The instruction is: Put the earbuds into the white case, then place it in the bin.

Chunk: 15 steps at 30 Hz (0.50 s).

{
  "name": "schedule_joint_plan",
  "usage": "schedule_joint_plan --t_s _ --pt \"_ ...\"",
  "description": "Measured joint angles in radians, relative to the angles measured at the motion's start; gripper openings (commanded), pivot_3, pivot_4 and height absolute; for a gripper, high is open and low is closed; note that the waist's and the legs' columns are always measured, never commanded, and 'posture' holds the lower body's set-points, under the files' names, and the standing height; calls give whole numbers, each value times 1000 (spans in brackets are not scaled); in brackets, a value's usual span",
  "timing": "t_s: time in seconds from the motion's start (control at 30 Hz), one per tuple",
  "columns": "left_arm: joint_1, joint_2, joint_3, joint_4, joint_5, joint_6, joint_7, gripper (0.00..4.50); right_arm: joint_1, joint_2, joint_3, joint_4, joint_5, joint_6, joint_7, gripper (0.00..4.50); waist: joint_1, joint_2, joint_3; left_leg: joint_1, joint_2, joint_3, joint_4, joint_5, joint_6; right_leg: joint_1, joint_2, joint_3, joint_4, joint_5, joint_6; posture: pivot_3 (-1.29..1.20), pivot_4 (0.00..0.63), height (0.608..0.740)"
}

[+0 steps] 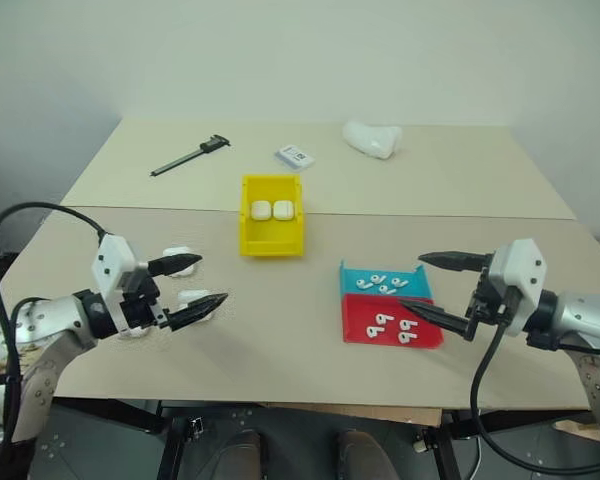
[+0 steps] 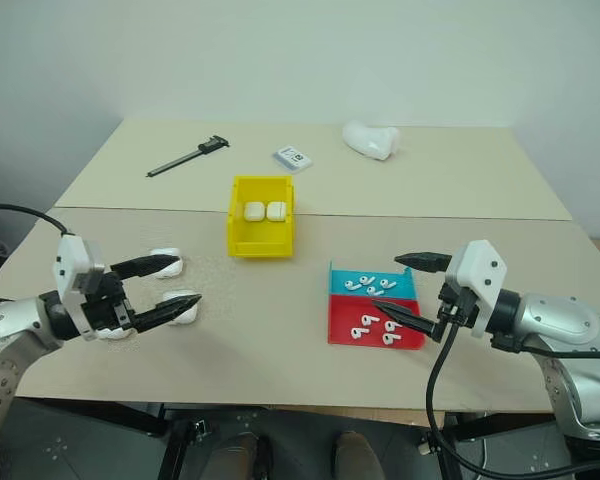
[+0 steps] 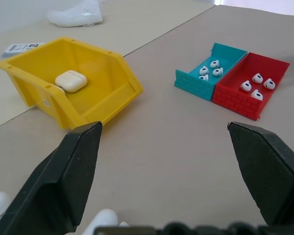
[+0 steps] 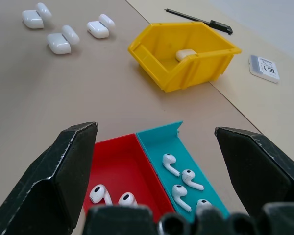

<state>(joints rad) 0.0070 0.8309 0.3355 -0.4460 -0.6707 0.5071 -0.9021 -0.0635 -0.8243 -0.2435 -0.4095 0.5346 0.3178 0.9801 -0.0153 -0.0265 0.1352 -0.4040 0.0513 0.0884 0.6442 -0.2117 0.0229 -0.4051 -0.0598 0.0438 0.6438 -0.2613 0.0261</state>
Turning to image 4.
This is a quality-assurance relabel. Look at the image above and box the white earbud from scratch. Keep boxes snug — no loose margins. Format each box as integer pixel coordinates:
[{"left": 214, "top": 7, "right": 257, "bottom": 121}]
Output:
[
  {"left": 171, "top": 184, "right": 192, "bottom": 212},
  {"left": 196, "top": 199, "right": 213, "bottom": 211},
  {"left": 89, "top": 184, "right": 113, "bottom": 206},
  {"left": 162, "top": 153, "right": 181, "bottom": 177},
  {"left": 118, "top": 192, "right": 138, "bottom": 207},
  {"left": 181, "top": 169, "right": 204, "bottom": 191}
]

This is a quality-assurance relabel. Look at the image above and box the black pen-shaped tool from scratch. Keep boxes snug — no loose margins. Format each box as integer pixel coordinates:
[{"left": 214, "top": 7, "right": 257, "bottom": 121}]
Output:
[{"left": 164, "top": 8, "right": 233, "bottom": 36}]

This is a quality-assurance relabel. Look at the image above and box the teal plastic tray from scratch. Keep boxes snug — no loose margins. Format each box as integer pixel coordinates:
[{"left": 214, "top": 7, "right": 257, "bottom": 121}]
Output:
[{"left": 136, "top": 120, "right": 230, "bottom": 224}]

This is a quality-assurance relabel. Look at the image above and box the yellow plastic bin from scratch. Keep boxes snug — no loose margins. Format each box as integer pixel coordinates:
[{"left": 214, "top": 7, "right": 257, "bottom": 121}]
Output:
[{"left": 127, "top": 21, "right": 243, "bottom": 93}]

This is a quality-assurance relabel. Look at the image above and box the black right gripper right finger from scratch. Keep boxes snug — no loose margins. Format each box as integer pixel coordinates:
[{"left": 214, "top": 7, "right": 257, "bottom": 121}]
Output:
[{"left": 215, "top": 126, "right": 294, "bottom": 217}]

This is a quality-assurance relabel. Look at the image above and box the white electronic label tag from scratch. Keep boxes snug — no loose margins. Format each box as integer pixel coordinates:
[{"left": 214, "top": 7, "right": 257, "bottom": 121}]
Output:
[{"left": 248, "top": 54, "right": 280, "bottom": 84}]

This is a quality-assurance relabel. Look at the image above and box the red plastic tray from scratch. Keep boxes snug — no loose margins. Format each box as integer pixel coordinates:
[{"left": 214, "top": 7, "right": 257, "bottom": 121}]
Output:
[{"left": 82, "top": 133, "right": 176, "bottom": 221}]

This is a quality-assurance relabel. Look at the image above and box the white earbud case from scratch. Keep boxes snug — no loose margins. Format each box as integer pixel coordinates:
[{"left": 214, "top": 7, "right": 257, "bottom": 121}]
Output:
[
  {"left": 175, "top": 48, "right": 197, "bottom": 62},
  {"left": 46, "top": 25, "right": 80, "bottom": 55},
  {"left": 21, "top": 2, "right": 52, "bottom": 29},
  {"left": 86, "top": 14, "right": 116, "bottom": 39}
]

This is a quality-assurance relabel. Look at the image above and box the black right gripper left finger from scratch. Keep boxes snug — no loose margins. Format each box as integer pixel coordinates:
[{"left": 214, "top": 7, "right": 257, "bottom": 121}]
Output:
[{"left": 0, "top": 121, "right": 99, "bottom": 235}]

